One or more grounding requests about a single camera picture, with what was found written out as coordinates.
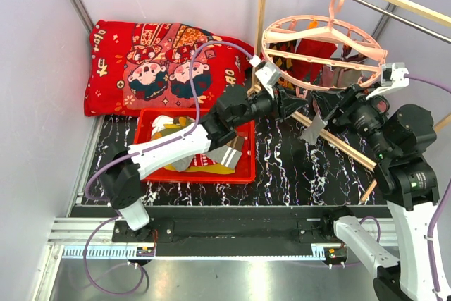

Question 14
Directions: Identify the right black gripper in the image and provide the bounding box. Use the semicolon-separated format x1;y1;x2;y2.
309;80;395;159

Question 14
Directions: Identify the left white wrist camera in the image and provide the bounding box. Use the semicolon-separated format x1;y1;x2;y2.
249;55;280;99

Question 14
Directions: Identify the black argyle sock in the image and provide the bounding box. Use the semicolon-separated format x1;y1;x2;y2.
269;42;299;69

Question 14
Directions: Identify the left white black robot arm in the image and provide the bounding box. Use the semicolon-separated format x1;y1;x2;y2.
98;85;306;242

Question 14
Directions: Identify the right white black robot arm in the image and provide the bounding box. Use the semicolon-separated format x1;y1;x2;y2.
311;85;450;300

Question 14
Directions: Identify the red plastic basket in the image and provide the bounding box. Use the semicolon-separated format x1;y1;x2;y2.
134;108;256;184

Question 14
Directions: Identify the brown striped sock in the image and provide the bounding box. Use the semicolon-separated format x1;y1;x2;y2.
227;136;246;152

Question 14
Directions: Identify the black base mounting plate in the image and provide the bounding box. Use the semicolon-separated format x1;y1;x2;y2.
68;204;388;244

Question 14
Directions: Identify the pink round clip hanger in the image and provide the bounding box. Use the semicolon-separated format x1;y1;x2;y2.
266;16;377;97

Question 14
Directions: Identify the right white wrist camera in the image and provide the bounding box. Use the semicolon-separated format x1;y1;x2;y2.
366;62;409;101

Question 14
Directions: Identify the olive green sock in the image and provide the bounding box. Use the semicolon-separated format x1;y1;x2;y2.
151;119;194;140

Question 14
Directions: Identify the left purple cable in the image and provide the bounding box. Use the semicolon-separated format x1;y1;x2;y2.
82;41;257;297

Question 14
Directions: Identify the red patterned sock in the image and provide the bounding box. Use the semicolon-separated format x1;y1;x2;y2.
292;38;335;83

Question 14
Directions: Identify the metal hanging rod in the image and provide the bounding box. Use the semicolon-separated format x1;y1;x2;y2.
351;0;450;44

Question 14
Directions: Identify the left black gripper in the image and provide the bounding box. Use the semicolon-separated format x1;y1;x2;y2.
231;83;307;129

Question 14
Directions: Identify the red cartoon print pillow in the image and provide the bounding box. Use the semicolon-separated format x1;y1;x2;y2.
84;20;254;116

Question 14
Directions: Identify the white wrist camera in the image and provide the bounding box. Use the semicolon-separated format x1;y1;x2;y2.
366;62;409;101
249;55;280;99

